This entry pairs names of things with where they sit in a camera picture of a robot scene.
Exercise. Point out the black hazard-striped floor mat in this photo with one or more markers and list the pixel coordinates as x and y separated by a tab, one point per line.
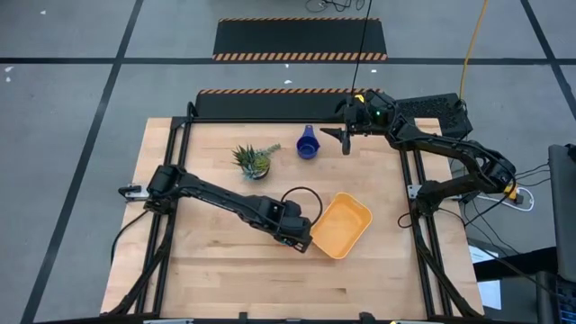
270	105
297	38

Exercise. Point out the white power strip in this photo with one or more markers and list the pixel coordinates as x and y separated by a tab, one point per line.
492	199

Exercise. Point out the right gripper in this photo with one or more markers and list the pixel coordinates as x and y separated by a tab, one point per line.
362	119

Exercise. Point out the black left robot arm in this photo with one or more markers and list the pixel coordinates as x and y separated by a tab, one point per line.
216	195

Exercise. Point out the succulent plant in black pot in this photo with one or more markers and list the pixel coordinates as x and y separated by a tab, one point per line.
254	164

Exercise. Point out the black perforated equipment box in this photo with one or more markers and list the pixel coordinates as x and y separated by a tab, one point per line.
432	108

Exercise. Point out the black aluminium table frame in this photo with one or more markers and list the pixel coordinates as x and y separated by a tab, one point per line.
183	144

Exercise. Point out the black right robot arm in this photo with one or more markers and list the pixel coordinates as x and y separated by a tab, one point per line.
450	150

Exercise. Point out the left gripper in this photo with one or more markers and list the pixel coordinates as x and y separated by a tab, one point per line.
292	225

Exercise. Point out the white paper sheet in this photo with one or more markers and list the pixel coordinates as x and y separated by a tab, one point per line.
488	292

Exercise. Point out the dark blue measuring cup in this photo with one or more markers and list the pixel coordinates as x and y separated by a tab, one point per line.
308	148

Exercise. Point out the yellow plastic basket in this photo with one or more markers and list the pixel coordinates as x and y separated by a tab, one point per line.
339	225

